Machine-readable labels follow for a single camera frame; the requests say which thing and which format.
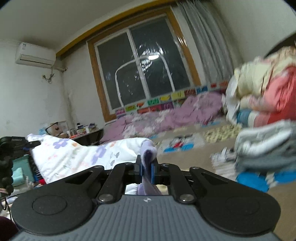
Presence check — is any white purple floral garment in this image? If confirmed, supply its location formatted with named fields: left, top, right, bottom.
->
left=27, top=134, right=157, bottom=184

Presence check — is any beige cartoon carpet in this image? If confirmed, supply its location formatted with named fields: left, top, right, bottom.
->
left=152, top=119, right=295, bottom=240

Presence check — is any dark low side table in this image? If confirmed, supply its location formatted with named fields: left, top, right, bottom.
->
left=45, top=121, right=105, bottom=147

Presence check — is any colourful alphabet foam border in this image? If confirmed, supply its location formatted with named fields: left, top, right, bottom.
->
left=115, top=80, right=228, bottom=118

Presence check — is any purple floral quilt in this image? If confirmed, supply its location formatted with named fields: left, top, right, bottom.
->
left=101, top=91, right=222, bottom=142

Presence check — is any wood framed window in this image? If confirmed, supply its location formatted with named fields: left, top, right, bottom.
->
left=87, top=6, right=201, bottom=122

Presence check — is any grey folded blanket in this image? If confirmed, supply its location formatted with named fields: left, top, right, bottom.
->
left=211, top=120, right=295, bottom=180

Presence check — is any yellow pink bedding pile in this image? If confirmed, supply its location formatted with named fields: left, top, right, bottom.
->
left=222, top=46, right=295, bottom=128

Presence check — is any grey curtain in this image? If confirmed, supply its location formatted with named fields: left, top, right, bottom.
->
left=177, top=1, right=242, bottom=84

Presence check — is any white air conditioner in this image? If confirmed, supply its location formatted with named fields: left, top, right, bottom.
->
left=15, top=42, right=56, bottom=68

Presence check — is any white curved tube frame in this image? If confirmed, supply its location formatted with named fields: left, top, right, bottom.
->
left=114, top=52, right=176, bottom=107

